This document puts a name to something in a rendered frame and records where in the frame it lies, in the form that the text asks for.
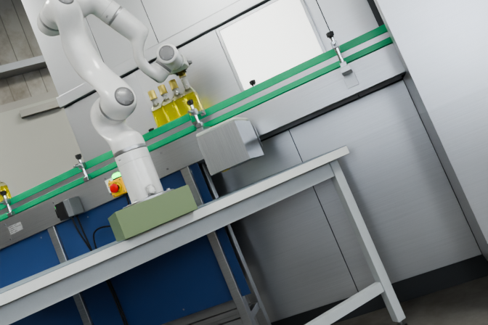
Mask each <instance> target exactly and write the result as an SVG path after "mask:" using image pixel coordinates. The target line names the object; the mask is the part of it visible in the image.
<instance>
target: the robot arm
mask: <svg viewBox="0 0 488 325"><path fill-rule="evenodd" d="M119 7H120V8H119ZM90 14H93V15H95V16H96V17H98V18H99V19H100V20H101V21H103V22H104V23H106V24H107V25H109V26H110V27H111V28H112V29H114V30H115V31H117V32H118V33H120V34H121V35H122V36H124V37H125V38H127V39H128V40H129V41H130V42H131V45H132V49H133V55H134V60H135V62H136V64H137V66H138V68H139V69H140V70H141V71H142V72H143V73H144V74H145V75H147V76H148V77H150V78H152V79H153V80H154V81H156V82H157V83H162V82H164V81H165V80H166V79H167V77H168V76H169V75H176V76H178V72H180V71H182V70H183V71H185V72H187V71H186V70H187V68H188V67H189V66H190V65H191V64H192V61H191V60H187V59H186V57H185V56H184V55H182V54H180V53H179V51H178V50H177V48H176V47H175V46H174V45H173V44H170V43H164V44H161V45H160V46H159V47H158V49H157V52H156V54H157V59H156V61H155V62H154V64H153V65H151V64H149V63H148V62H147V60H146V59H145V56H144V45H145V41H146V39H147V36H148V33H149V29H148V27H147V26H146V25H145V24H144V23H143V22H141V21H140V20H138V19H137V18H136V17H135V16H133V15H132V14H131V13H130V12H128V11H127V10H126V9H124V8H123V7H122V6H121V5H120V4H118V3H117V2H115V1H114V0H46V1H45V2H44V5H43V7H42V8H41V11H40V12H39V14H38V18H37V26H38V29H39V30H40V31H41V32H42V33H43V34H45V35H47V36H58V35H60V38H61V42H62V47H63V50H64V53H65V56H66V57H67V58H68V61H69V62H70V64H71V65H72V67H73V69H74V70H75V71H76V72H77V73H78V75H79V76H80V77H81V78H82V79H83V80H84V81H86V82H87V83H89V84H90V85H91V86H92V87H93V88H94V89H95V90H96V91H97V93H98V94H99V98H98V99H97V101H96V102H95V103H94V104H93V105H92V107H91V112H90V116H91V122H92V125H93V126H94V128H95V130H96V131H97V133H98V134H99V135H100V136H101V137H102V138H103V139H104V140H105V141H106V142H107V143H108V144H109V145H110V148H111V150H112V152H113V156H114V158H115V161H116V163H117V166H118V169H119V171H120V174H121V177H122V179H123V182H124V185H125V187H126V191H127V192H128V195H129V198H130V200H131V204H130V205H127V206H126V207H130V206H132V205H135V204H137V203H140V202H143V201H145V200H147V199H151V198H153V197H157V196H158V195H161V194H164V193H166V192H169V191H172V190H174V189H170V188H167V189H166V191H164V190H163V187H162V185H161V182H160V179H159V177H158V174H157V172H156V169H155V166H154V164H153V161H152V158H151V156H150V153H149V151H148V148H147V145H146V143H145V140H144V138H143V136H142V135H141V133H139V132H137V131H135V130H133V129H132V128H131V127H130V126H129V125H128V124H127V122H126V119H127V117H128V116H130V114H131V113H132V112H133V111H134V110H135V108H136V105H137V97H136V95H135V93H134V91H133V89H132V88H131V87H130V85H129V84H127V83H126V82H125V81H124V80H123V79H122V78H120V77H119V76H118V75H116V74H115V73H114V72H113V71H112V70H111V69H110V68H109V67H108V66H107V65H106V64H105V63H104V62H103V61H102V60H101V58H100V57H99V55H98V53H97V52H96V50H95V49H94V47H93V46H92V43H91V41H90V40H89V37H88V34H87V32H86V26H85V22H84V18H85V17H86V16H88V15H90ZM113 15H114V16H113ZM126 207H124V208H126ZM124 208H123V209H124Z"/></svg>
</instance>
